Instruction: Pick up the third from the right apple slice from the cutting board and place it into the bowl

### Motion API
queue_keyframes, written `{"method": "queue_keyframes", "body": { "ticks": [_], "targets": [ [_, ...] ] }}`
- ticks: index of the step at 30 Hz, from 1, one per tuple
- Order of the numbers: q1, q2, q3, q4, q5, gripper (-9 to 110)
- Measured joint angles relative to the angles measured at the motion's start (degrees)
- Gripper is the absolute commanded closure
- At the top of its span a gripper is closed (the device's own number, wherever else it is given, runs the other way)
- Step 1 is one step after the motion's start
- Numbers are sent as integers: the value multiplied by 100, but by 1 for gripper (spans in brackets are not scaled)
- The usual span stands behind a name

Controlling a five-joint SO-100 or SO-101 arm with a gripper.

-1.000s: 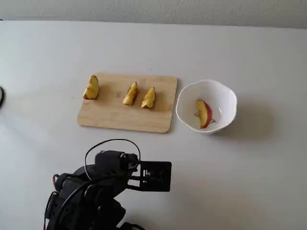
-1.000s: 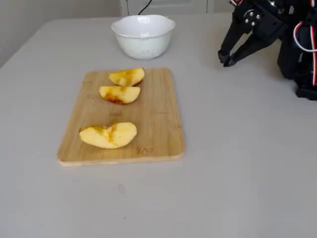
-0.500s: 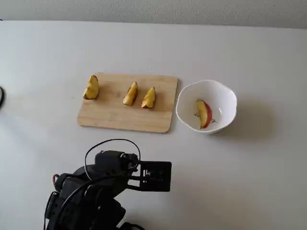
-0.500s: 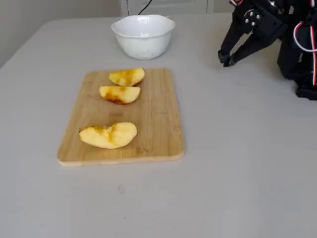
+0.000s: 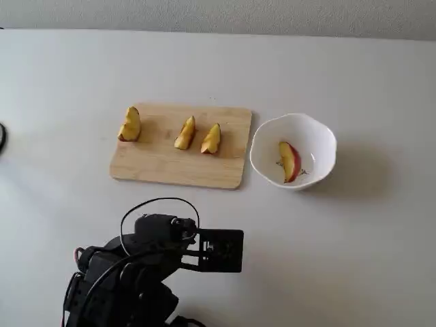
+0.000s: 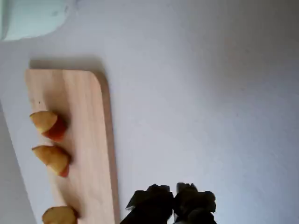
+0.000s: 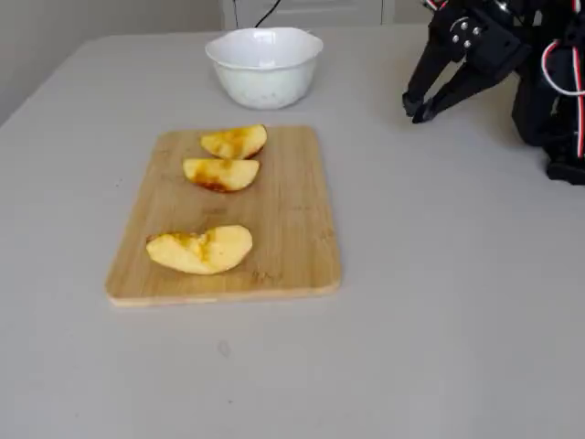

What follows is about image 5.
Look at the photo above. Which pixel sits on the wooden cutting board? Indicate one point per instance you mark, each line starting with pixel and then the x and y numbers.
pixel 177 167

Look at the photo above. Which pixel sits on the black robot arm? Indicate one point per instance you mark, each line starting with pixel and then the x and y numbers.
pixel 129 289

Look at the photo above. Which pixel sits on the black round object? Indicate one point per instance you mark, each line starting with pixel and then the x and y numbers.
pixel 2 136

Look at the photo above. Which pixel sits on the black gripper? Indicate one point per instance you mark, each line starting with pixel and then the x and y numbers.
pixel 184 231

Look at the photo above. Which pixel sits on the white bowl with butterfly print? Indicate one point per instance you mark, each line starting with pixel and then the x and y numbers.
pixel 316 146

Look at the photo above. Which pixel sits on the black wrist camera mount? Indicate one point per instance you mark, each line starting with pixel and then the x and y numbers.
pixel 228 252

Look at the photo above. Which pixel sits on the apple slice with red skin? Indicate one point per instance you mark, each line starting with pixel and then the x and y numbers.
pixel 289 160
pixel 211 139
pixel 131 126
pixel 185 134

